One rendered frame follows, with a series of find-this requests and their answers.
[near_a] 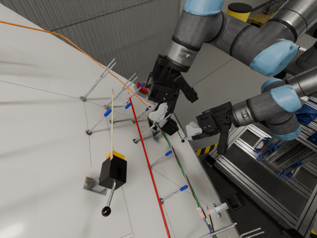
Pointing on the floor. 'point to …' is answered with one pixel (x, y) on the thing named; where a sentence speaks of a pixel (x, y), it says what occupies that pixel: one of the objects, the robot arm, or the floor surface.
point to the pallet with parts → (266, 13)
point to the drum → (239, 11)
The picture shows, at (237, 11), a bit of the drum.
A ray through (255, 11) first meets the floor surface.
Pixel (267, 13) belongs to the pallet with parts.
